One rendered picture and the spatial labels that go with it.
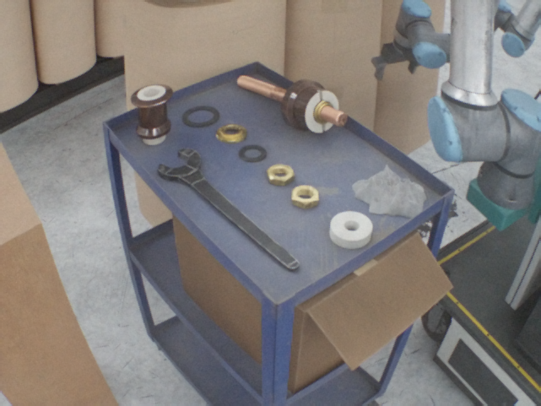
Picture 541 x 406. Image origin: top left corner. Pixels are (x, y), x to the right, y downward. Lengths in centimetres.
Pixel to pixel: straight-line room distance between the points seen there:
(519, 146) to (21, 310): 118
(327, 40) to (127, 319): 115
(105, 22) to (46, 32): 41
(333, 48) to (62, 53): 173
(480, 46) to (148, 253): 98
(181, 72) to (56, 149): 154
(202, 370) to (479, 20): 125
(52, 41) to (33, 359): 212
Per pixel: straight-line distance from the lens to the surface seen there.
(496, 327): 169
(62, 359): 132
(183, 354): 176
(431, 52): 149
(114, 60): 347
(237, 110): 133
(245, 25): 151
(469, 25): 120
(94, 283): 218
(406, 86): 222
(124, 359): 193
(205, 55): 149
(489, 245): 193
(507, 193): 142
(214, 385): 169
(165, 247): 153
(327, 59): 181
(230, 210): 104
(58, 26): 303
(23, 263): 108
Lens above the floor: 157
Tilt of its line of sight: 40 degrees down
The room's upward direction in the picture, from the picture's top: 2 degrees clockwise
